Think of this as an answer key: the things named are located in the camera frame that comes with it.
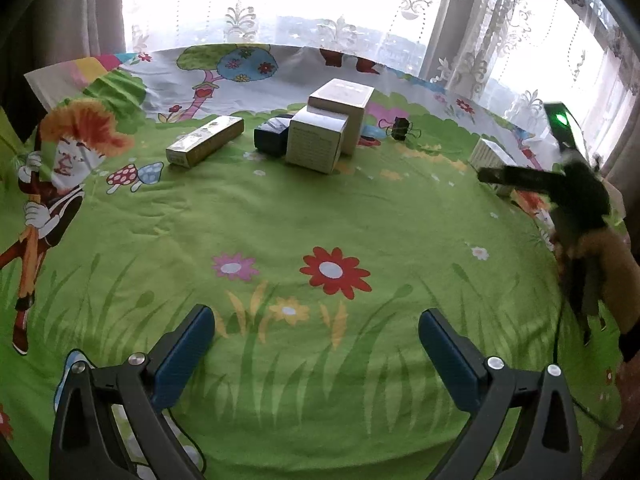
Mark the person's right hand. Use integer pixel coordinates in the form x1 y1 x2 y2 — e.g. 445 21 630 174
575 227 640 351

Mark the black binder clip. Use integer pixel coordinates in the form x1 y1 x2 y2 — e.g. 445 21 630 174
385 116 422 142

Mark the black cable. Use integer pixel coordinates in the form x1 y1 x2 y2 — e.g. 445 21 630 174
551 280 626 431

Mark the green cartoon printed blanket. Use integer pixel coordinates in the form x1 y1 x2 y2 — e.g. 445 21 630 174
0 42 640 480

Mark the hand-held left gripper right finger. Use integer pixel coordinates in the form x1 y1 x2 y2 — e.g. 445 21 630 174
418 308 585 480

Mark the small white box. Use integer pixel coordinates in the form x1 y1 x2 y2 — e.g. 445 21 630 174
469 138 518 196

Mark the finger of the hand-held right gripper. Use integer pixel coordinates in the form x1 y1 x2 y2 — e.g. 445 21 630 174
476 164 566 197

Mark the long gold box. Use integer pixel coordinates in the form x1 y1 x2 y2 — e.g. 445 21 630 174
166 115 245 169

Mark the dark blue box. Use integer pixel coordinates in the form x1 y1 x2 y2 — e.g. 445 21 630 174
253 114 296 156

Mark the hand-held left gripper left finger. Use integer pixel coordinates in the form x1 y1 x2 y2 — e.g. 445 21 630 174
49 304 217 480

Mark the white cube box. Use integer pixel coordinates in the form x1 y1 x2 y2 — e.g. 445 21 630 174
285 105 351 175

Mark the grey curtain panel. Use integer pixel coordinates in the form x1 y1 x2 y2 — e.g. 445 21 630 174
420 0 531 106

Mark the tall white box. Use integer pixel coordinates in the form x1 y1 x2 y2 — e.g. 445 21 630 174
307 78 376 157

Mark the brown patterned curtain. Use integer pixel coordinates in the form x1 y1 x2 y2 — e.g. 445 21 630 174
0 0 126 76

